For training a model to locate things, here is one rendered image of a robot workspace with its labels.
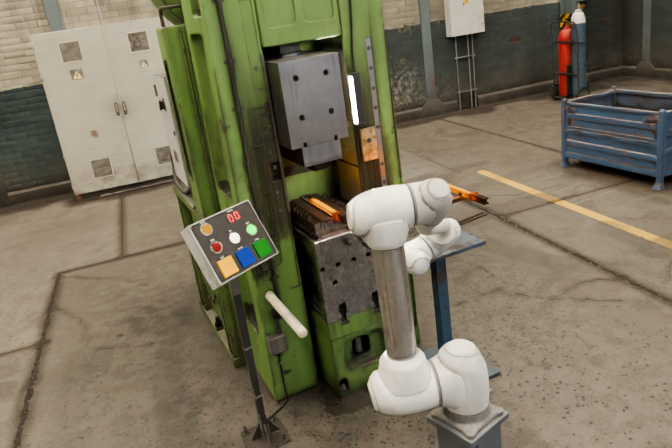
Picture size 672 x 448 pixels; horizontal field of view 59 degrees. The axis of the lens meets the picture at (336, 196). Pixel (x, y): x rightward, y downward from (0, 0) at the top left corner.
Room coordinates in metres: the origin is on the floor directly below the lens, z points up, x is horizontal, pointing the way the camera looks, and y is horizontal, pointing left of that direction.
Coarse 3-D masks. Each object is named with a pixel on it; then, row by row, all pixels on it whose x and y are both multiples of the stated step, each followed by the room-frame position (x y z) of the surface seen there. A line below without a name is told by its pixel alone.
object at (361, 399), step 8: (320, 392) 2.73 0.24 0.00; (328, 392) 2.72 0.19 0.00; (360, 392) 2.67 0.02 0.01; (368, 392) 2.66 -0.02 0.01; (320, 400) 2.66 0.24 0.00; (328, 400) 2.65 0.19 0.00; (336, 400) 2.64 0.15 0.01; (344, 400) 2.62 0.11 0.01; (352, 400) 2.62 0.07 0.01; (360, 400) 2.61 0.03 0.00; (368, 400) 2.60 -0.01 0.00; (328, 408) 2.59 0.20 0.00; (336, 408) 2.58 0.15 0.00; (344, 408) 2.57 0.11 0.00; (352, 408) 2.56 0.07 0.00; (328, 416) 2.52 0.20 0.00
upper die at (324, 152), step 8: (320, 144) 2.73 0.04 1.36; (328, 144) 2.75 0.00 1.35; (336, 144) 2.76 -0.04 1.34; (280, 152) 2.99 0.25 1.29; (288, 152) 2.87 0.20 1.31; (296, 152) 2.77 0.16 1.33; (304, 152) 2.70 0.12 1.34; (312, 152) 2.71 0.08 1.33; (320, 152) 2.73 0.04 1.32; (328, 152) 2.74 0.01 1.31; (336, 152) 2.76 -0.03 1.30; (296, 160) 2.78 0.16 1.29; (304, 160) 2.69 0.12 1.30; (312, 160) 2.71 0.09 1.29; (320, 160) 2.73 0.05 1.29; (328, 160) 2.74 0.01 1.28
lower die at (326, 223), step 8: (296, 200) 3.08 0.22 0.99; (304, 200) 3.05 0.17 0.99; (320, 200) 3.01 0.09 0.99; (304, 208) 2.93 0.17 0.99; (312, 208) 2.91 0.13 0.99; (320, 208) 2.86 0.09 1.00; (336, 208) 2.85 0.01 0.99; (304, 216) 2.83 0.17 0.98; (320, 216) 2.77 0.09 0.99; (328, 216) 2.75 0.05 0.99; (312, 224) 2.71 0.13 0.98; (320, 224) 2.71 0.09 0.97; (328, 224) 2.72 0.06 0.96; (336, 224) 2.74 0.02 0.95; (320, 232) 2.70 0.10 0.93; (328, 232) 2.72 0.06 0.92
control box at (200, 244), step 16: (240, 208) 2.50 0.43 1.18; (192, 224) 2.32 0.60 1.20; (208, 224) 2.35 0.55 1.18; (224, 224) 2.40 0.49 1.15; (240, 224) 2.44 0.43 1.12; (256, 224) 2.49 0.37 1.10; (192, 240) 2.29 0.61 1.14; (208, 240) 2.31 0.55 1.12; (224, 240) 2.35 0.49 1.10; (240, 240) 2.39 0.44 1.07; (256, 240) 2.43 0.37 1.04; (208, 256) 2.26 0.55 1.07; (224, 256) 2.30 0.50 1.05; (256, 256) 2.38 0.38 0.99; (272, 256) 2.43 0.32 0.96; (208, 272) 2.25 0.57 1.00; (240, 272) 2.29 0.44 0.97
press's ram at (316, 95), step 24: (288, 72) 2.69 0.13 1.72; (312, 72) 2.73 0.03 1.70; (336, 72) 2.78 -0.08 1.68; (288, 96) 2.68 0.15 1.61; (312, 96) 2.73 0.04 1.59; (336, 96) 2.77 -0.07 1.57; (288, 120) 2.68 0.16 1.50; (312, 120) 2.72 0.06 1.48; (336, 120) 2.77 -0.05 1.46; (288, 144) 2.70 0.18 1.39; (312, 144) 2.71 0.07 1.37
